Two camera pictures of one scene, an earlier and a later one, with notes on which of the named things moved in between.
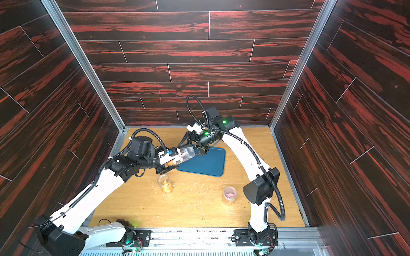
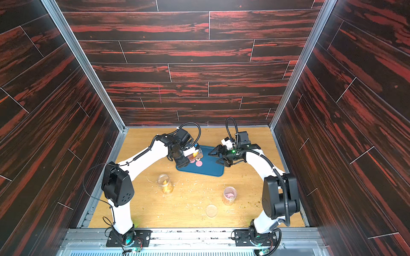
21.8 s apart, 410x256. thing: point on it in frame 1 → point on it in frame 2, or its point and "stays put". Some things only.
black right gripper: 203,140 → 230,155
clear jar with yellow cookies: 165,183 stays put
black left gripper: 161,169 → 183,162
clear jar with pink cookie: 229,194 stays put
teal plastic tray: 212,163 stays put
